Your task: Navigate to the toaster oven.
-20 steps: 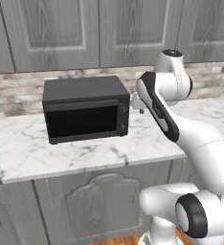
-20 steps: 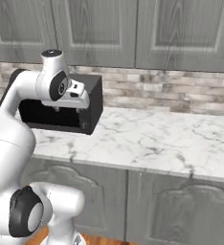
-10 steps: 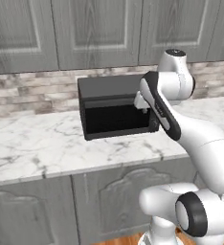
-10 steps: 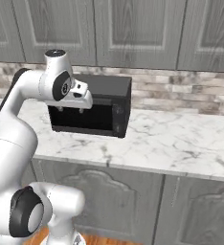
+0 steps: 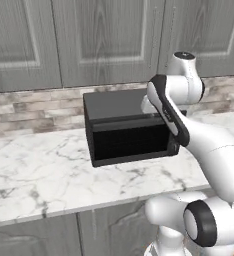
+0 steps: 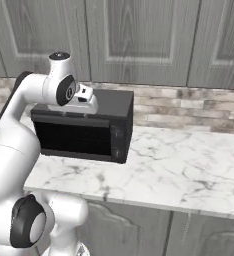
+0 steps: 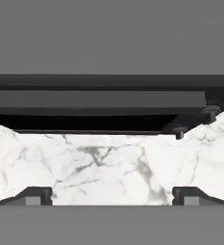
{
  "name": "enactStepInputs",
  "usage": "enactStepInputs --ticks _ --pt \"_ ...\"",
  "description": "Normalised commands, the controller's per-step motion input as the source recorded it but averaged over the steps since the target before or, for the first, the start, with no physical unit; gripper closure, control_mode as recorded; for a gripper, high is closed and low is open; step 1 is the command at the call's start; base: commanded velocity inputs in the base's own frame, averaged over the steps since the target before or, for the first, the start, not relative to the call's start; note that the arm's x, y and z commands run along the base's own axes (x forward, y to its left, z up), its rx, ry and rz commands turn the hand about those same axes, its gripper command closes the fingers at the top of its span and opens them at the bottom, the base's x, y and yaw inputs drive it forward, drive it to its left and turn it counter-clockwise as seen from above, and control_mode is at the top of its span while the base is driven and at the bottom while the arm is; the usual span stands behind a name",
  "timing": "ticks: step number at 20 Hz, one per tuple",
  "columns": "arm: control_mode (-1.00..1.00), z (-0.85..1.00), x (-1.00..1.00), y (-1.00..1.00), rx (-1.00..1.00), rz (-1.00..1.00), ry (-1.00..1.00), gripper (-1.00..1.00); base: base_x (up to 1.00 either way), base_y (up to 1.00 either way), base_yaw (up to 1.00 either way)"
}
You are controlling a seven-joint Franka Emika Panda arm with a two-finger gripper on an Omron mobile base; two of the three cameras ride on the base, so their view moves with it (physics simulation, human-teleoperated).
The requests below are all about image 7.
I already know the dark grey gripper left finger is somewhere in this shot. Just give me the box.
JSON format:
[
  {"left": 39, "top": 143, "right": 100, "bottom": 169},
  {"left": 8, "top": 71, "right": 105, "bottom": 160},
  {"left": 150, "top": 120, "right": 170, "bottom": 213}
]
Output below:
[{"left": 0, "top": 186, "right": 54, "bottom": 207}]

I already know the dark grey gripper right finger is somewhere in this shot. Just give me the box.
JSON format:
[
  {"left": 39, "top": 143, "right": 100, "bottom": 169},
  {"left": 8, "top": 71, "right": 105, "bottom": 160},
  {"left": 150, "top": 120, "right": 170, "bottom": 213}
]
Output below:
[{"left": 171, "top": 186, "right": 224, "bottom": 207}]

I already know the black countertop appliance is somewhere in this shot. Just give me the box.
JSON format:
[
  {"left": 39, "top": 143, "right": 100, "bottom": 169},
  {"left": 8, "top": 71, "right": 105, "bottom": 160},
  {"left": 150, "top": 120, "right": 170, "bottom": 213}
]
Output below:
[{"left": 0, "top": 74, "right": 224, "bottom": 141}]

